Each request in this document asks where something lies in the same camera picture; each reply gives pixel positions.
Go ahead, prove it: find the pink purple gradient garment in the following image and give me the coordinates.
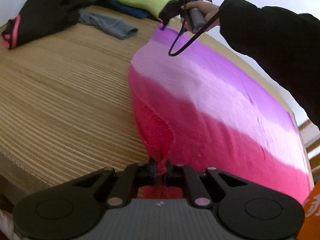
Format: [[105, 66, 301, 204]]
[[129, 28, 311, 202]]

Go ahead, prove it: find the black sleeved right forearm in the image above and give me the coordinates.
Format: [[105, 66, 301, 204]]
[[219, 0, 319, 126]]

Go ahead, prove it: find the person's right hand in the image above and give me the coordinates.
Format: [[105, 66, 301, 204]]
[[181, 1, 220, 34]]

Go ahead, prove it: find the blue folded garment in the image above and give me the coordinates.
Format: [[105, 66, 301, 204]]
[[95, 0, 149, 19]]

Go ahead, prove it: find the orange object with white print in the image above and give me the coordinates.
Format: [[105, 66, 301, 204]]
[[297, 180, 320, 240]]

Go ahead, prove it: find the grey small garment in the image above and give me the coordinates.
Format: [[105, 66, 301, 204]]
[[79, 10, 138, 40]]

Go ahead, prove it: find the wooden furniture at right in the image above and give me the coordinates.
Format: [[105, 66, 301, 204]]
[[299, 120, 320, 183]]

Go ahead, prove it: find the black garment with pink trim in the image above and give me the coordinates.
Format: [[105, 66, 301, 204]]
[[1, 0, 96, 49]]

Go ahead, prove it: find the black cable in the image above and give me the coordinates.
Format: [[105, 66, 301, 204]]
[[167, 0, 266, 57]]

